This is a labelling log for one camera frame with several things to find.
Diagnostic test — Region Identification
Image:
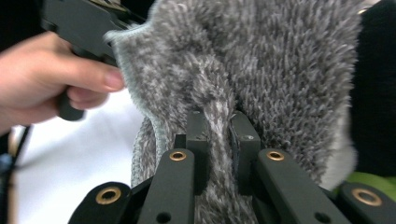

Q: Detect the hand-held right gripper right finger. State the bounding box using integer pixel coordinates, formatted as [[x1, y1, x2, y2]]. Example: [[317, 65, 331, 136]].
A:
[[229, 110, 262, 196]]

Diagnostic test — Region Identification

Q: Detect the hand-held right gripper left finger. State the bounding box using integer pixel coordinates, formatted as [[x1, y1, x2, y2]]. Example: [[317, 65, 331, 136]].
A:
[[173, 109, 211, 196]]

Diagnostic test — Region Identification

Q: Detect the grey fluffy towel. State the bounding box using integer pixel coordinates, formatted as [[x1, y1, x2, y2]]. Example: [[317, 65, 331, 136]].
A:
[[103, 0, 364, 224]]

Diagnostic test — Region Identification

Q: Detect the panda plush toy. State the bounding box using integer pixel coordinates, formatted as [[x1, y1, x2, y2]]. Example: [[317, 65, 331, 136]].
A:
[[319, 0, 396, 201]]

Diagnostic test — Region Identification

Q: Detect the light blue table mat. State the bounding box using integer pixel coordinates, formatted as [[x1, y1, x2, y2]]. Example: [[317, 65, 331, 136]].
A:
[[11, 88, 148, 224]]

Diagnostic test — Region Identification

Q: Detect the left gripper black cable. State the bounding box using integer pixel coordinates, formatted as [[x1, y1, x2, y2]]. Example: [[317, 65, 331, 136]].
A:
[[0, 123, 34, 224]]

